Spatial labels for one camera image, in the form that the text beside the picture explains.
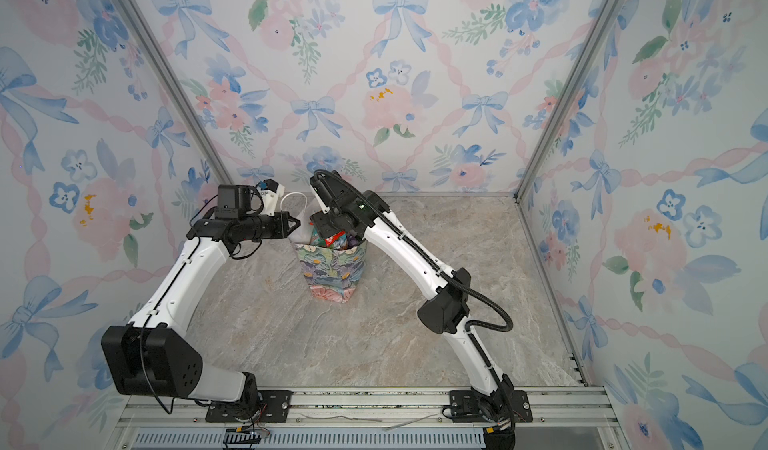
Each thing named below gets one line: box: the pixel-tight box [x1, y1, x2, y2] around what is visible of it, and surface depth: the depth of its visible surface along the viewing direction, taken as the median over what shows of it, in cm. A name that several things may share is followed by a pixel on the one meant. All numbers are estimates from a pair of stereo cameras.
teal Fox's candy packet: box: [332, 233, 349, 249], surface depth 81 cm
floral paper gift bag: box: [288, 206, 368, 303], surface depth 81 cm
